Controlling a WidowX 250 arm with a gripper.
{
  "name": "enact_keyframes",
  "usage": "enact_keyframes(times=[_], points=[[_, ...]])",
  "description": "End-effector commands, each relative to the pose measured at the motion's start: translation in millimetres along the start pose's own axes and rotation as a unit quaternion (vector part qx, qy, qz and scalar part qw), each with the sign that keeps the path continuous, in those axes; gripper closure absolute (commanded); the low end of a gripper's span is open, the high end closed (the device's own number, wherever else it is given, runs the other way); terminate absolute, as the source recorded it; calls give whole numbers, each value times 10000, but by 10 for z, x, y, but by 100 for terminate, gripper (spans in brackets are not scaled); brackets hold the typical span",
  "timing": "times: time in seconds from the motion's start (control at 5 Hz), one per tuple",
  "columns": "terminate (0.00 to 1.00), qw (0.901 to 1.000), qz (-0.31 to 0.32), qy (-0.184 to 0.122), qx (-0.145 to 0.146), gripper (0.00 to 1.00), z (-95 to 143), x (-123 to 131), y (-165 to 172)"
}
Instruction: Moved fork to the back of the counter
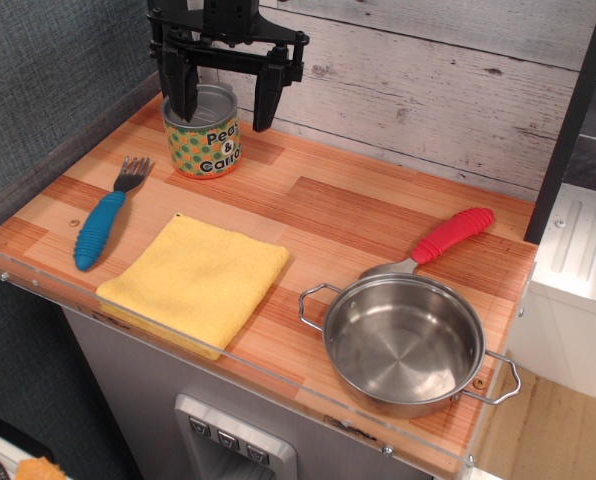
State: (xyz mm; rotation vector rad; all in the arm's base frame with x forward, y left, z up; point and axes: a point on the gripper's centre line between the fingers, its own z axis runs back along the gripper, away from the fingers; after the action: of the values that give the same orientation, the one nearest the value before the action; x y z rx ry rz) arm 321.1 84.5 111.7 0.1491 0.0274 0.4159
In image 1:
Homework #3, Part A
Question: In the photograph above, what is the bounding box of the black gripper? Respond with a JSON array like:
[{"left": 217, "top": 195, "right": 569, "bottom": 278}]
[{"left": 148, "top": 1, "right": 309, "bottom": 132}]

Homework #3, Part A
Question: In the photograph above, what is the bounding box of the blue handled metal fork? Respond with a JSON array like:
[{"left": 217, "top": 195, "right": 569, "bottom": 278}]
[{"left": 73, "top": 157, "right": 151, "bottom": 271}]

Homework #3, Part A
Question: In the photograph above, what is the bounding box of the peas and carrots can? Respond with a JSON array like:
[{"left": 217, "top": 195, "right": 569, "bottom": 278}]
[{"left": 161, "top": 84, "right": 242, "bottom": 180}]

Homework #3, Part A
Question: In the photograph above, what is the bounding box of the yellow folded cloth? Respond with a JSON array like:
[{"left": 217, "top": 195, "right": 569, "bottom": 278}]
[{"left": 96, "top": 214, "right": 290, "bottom": 361}]

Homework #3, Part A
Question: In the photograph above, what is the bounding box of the clear acrylic edge guard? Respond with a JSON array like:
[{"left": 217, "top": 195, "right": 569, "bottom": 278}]
[{"left": 0, "top": 243, "right": 538, "bottom": 469}]

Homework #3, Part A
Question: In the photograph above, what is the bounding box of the stainless steel pot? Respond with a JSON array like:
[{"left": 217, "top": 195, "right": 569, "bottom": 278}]
[{"left": 298, "top": 274, "right": 522, "bottom": 418}]

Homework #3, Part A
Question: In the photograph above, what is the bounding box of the grey toy fridge cabinet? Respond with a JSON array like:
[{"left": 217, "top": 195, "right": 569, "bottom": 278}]
[{"left": 65, "top": 310, "right": 428, "bottom": 479}]

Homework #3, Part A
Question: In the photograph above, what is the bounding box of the silver dispenser panel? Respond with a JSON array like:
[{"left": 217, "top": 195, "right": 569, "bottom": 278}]
[{"left": 174, "top": 394, "right": 298, "bottom": 479}]

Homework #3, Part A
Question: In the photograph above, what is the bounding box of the orange object at corner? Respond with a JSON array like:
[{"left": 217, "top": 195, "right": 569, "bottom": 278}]
[{"left": 14, "top": 457, "right": 67, "bottom": 480}]

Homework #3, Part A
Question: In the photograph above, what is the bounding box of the red handled metal spoon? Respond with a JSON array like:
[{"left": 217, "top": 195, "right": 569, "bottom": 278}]
[{"left": 360, "top": 207, "right": 494, "bottom": 279}]

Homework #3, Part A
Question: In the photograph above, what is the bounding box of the black right frame post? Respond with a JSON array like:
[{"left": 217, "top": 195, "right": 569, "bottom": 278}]
[{"left": 524, "top": 25, "right": 596, "bottom": 245}]

